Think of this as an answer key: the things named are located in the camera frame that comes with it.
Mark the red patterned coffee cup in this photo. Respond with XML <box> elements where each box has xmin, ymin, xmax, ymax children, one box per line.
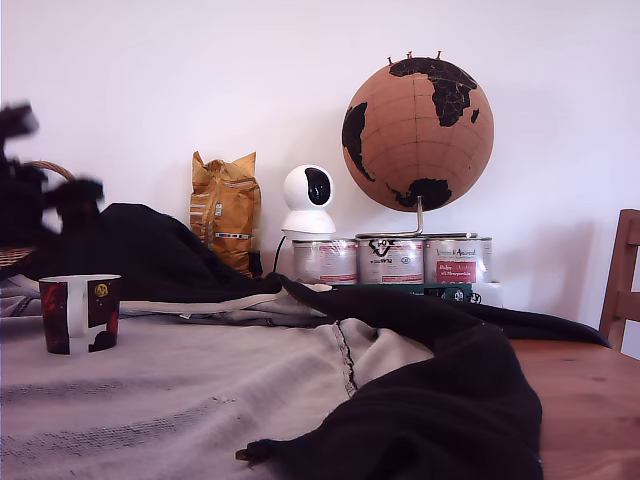
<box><xmin>38</xmin><ymin>273</ymin><xmax>123</xmax><ymax>356</ymax></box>

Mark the yellow paper bag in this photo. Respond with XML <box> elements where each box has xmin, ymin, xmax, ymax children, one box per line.
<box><xmin>189</xmin><ymin>151</ymin><xmax>263</xmax><ymax>280</ymax></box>

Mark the grey cloth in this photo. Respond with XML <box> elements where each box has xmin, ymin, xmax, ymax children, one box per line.
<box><xmin>0</xmin><ymin>273</ymin><xmax>437</xmax><ymax>480</ymax></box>

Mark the silver tin red small print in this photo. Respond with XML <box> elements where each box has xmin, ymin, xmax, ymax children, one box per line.
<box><xmin>291</xmin><ymin>239</ymin><xmax>359</xmax><ymax>286</ymax></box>

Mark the silver tin black logo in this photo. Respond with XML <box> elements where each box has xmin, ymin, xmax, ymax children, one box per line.
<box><xmin>356</xmin><ymin>238</ymin><xmax>426</xmax><ymax>286</ymax></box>

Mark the dark green box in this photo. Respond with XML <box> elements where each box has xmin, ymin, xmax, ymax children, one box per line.
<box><xmin>329</xmin><ymin>282</ymin><xmax>482</xmax><ymax>305</ymax></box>

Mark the metal globe stand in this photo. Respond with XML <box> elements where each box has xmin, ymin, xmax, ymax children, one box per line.
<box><xmin>355</xmin><ymin>195</ymin><xmax>479</xmax><ymax>241</ymax></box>

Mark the cork globe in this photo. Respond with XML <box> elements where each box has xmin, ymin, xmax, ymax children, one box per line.
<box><xmin>341</xmin><ymin>57</ymin><xmax>496</xmax><ymax>215</ymax></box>

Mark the silver tin red label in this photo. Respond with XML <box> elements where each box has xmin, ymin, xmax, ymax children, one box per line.
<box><xmin>423</xmin><ymin>236</ymin><xmax>494</xmax><ymax>286</ymax></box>

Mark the black cloth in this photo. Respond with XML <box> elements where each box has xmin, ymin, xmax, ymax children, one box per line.
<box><xmin>0</xmin><ymin>202</ymin><xmax>613</xmax><ymax>480</ymax></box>

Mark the wooden chair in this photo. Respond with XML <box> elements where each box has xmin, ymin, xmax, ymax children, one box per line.
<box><xmin>597</xmin><ymin>209</ymin><xmax>640</xmax><ymax>357</ymax></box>

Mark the wicker basket with handle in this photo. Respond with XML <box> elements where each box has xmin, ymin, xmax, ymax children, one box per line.
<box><xmin>0</xmin><ymin>159</ymin><xmax>77</xmax><ymax>272</ymax></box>

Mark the black camera cable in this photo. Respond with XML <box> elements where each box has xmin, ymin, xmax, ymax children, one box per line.
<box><xmin>273</xmin><ymin>235</ymin><xmax>288</xmax><ymax>276</ymax></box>

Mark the white dome security camera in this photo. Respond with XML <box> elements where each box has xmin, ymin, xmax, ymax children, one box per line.
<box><xmin>280</xmin><ymin>164</ymin><xmax>338</xmax><ymax>242</ymax></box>

